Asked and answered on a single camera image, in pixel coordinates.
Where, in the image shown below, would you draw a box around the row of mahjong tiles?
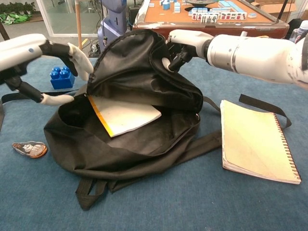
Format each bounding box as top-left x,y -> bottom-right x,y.
192,11 -> 248,24

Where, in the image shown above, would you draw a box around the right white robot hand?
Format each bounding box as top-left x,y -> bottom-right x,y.
161,29 -> 215,73

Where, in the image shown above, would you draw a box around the white book orange spine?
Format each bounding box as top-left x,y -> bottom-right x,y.
87,94 -> 162,138

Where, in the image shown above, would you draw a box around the brown mahjong table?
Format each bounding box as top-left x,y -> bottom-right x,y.
132,0 -> 291,40

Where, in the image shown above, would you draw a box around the blue table cloth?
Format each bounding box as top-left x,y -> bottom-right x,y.
0,57 -> 308,231

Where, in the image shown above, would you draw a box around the tangle of black cables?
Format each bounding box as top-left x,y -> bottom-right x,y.
83,38 -> 102,58

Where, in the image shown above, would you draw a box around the beige spiral notebook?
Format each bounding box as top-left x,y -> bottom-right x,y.
219,99 -> 302,185

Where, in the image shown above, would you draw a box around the glass door with frame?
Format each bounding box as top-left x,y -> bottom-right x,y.
36,0 -> 104,38

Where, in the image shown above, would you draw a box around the green plants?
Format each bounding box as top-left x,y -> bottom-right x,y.
0,1 -> 37,25

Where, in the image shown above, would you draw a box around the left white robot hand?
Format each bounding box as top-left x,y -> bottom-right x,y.
0,33 -> 94,106

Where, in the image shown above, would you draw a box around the small snack packet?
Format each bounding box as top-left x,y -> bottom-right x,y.
11,141 -> 48,159

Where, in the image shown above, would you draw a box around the blue toy brick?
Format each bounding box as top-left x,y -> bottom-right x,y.
50,66 -> 75,90

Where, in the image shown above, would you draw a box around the black backpack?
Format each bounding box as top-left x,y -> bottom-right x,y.
0,28 -> 293,211

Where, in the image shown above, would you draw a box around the blue-grey machine pedestal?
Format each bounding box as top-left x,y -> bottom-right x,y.
97,0 -> 135,52

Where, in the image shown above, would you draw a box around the wooden pole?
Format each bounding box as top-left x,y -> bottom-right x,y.
74,0 -> 84,44

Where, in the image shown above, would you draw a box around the clear plastic water bottle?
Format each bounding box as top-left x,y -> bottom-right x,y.
288,20 -> 308,43

